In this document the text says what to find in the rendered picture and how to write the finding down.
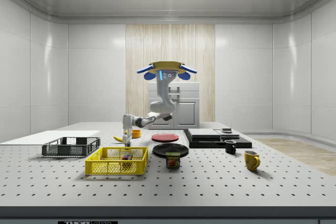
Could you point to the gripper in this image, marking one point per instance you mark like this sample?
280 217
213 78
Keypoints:
127 138

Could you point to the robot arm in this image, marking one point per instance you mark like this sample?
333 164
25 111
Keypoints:
164 90

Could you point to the banana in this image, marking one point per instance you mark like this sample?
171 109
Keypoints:
118 139

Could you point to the yellow bowl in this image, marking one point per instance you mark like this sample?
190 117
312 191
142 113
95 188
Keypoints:
136 134

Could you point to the puzzle cube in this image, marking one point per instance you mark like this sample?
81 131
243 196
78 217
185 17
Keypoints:
127 157

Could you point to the yellow basket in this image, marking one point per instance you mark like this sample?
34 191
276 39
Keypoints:
113 167

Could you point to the red plate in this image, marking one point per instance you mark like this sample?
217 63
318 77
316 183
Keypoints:
165 137

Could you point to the black plate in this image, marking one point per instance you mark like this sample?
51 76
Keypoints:
168 148

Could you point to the flat-sided can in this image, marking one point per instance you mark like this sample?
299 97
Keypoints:
173 160

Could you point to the dark grey basket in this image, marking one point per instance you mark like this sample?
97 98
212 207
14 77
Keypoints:
68 150

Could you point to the white cabinet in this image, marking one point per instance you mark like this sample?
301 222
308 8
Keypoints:
187 111

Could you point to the drone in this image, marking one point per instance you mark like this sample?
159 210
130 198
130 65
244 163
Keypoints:
165 64

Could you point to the black mug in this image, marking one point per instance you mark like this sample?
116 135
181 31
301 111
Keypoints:
230 147

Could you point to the black stove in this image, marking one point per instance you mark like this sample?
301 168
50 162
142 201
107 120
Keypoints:
242 143

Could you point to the yellow mug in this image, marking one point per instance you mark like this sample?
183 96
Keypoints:
250 161

